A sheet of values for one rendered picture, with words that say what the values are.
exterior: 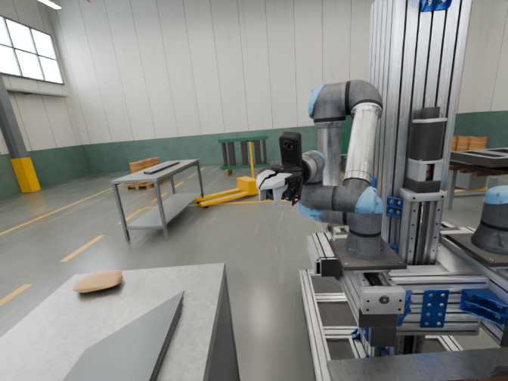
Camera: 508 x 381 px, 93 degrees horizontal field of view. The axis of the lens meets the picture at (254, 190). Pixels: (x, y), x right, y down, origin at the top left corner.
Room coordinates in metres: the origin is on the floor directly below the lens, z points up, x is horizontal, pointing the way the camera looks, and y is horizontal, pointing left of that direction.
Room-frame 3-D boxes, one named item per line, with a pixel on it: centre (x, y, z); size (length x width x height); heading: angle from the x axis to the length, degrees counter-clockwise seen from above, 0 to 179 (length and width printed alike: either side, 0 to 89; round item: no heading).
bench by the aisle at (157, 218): (4.21, 1.56, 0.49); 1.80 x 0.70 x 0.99; 172
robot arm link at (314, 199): (0.70, -0.19, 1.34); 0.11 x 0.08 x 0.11; 59
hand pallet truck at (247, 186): (5.14, 0.58, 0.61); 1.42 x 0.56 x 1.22; 120
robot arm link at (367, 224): (0.87, -0.42, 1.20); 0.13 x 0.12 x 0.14; 59
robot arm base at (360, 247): (0.86, -0.42, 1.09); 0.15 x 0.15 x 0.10
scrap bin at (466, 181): (4.64, -4.20, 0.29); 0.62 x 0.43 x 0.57; 11
